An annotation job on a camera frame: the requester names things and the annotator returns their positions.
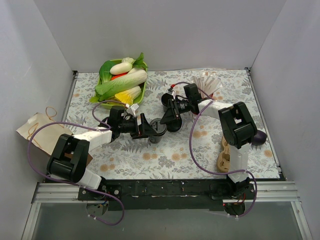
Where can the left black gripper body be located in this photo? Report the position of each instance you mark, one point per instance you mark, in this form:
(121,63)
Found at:
(139,126)

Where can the brown paper takeout bag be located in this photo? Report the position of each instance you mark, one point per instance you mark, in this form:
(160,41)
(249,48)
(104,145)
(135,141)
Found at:
(46,139)

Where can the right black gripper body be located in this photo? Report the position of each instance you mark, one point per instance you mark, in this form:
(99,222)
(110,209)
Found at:
(175,110)

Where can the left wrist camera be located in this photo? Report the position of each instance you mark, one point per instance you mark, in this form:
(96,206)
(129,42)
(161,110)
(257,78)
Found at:
(131,109)

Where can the black coffee cups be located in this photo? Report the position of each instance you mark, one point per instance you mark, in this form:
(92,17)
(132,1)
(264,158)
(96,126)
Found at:
(165,101)

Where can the cardboard cup carrier tray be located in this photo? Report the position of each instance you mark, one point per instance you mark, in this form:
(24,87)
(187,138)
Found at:
(223,159)

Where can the large napa cabbage toy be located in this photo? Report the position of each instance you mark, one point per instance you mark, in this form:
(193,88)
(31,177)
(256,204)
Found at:
(122,83)

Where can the black coffee cup lid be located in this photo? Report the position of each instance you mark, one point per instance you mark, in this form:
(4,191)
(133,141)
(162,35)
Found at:
(174,126)

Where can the white wrapped straws bundle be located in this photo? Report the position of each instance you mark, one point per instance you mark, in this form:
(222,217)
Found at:
(207,81)

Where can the orange carrot toy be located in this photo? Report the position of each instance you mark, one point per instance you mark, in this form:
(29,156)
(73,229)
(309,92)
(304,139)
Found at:
(117,76)

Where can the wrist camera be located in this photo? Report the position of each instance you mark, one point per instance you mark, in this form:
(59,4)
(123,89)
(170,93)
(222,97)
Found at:
(131,109)
(171,92)

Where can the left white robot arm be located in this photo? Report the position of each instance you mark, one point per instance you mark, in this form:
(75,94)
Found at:
(68,160)

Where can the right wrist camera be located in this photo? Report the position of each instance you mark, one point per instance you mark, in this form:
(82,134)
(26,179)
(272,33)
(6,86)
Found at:
(171,92)

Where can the floral table mat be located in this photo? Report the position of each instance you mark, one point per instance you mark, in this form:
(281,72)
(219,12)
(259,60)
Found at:
(170,158)

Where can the green bok choy toy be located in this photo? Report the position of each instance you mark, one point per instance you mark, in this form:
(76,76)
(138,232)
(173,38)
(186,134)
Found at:
(106,72)

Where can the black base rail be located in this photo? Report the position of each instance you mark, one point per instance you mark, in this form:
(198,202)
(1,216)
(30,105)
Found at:
(155,194)

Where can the purple toy eggplant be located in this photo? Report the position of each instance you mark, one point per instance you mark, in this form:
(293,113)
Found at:
(259,139)

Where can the white radish toy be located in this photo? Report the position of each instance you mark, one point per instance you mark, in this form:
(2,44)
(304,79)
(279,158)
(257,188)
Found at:
(121,68)

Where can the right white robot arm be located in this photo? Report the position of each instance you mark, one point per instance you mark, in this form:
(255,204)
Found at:
(238,130)

